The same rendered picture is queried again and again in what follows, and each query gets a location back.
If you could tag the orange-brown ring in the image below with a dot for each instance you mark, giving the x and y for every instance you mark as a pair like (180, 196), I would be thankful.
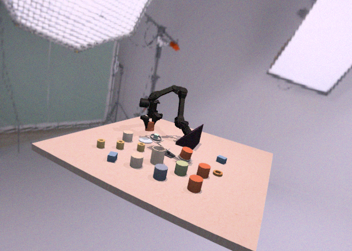
(217, 173)

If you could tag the small blue block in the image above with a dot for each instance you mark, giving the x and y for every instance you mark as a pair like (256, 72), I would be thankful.
(221, 159)
(112, 156)

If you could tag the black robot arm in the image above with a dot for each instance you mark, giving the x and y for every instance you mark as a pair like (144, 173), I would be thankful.
(179, 120)

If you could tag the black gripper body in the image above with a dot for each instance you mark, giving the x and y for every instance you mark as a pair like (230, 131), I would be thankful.
(146, 118)

